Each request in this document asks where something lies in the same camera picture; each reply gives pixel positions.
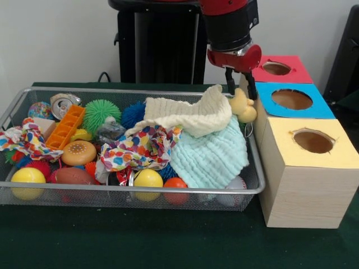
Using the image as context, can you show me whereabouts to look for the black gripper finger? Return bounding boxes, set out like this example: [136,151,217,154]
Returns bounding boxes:
[225,67,237,96]
[243,72,257,100]

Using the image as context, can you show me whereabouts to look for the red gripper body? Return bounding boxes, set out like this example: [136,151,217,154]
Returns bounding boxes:
[206,44,263,75]

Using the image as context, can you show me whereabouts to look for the yellow plush duck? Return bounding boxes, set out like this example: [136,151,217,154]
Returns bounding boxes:
[229,88,257,123]

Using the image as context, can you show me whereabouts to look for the cream waffle cloth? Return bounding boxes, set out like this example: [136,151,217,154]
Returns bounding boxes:
[125,84,233,138]

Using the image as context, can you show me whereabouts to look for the mint waffle cloth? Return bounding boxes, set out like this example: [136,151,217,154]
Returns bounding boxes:
[171,114,250,189]

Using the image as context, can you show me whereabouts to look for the silver mesh bin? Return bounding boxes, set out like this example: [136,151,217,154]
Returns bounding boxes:
[0,86,266,212]

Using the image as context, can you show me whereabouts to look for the wooden box with three holes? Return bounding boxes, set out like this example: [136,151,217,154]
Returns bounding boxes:
[238,54,359,229]

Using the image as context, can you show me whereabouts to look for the black side stand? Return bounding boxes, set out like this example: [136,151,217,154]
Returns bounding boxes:
[322,4,359,104]

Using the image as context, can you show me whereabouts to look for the orange smooth ball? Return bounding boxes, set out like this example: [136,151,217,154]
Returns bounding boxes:
[163,177,189,205]

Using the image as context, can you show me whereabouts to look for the colourful polka dot cloth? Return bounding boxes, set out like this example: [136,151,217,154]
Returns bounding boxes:
[95,125,183,182]
[0,117,64,163]

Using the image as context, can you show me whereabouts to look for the yellow smooth ball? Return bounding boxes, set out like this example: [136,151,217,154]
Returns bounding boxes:
[133,169,164,202]
[10,167,47,201]

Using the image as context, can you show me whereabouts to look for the plain green spiky ball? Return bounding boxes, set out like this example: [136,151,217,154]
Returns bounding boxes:
[82,99,122,135]

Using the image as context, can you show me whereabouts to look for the toy burger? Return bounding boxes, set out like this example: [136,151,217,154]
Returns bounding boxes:
[61,140,98,166]

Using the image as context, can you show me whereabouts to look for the crushed silver can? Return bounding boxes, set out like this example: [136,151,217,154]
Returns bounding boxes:
[50,93,82,121]

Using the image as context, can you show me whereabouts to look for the orange plastic tray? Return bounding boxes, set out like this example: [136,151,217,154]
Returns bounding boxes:
[44,105,86,151]

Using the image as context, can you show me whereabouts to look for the dark green tablecloth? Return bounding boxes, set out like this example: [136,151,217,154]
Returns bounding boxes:
[0,81,359,269]

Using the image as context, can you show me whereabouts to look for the brown toy football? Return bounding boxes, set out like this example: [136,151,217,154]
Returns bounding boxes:
[54,167,98,185]

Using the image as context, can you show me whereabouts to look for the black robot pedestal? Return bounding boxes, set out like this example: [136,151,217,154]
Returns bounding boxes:
[108,0,210,85]

